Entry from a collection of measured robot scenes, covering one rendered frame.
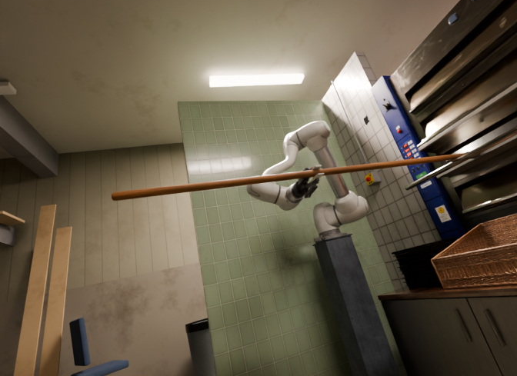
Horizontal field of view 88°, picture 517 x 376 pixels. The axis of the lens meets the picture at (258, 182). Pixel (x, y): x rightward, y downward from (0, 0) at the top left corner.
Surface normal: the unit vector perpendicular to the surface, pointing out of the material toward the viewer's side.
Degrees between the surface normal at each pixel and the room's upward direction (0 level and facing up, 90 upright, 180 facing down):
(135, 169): 90
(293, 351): 90
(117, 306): 90
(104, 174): 90
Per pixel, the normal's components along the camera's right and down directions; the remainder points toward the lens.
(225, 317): 0.25, -0.41
